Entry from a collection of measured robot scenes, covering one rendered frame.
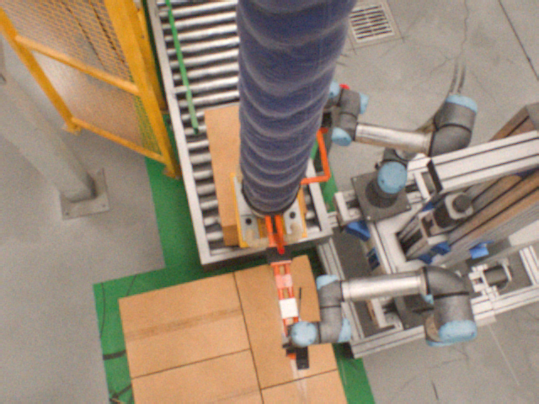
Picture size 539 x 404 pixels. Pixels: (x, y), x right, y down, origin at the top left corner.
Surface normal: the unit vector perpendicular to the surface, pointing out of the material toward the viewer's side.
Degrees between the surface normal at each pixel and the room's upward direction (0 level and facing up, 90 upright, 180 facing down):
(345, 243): 0
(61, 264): 0
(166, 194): 0
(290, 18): 77
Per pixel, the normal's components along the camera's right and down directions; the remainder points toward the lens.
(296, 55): -0.08, 0.86
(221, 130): 0.05, -0.31
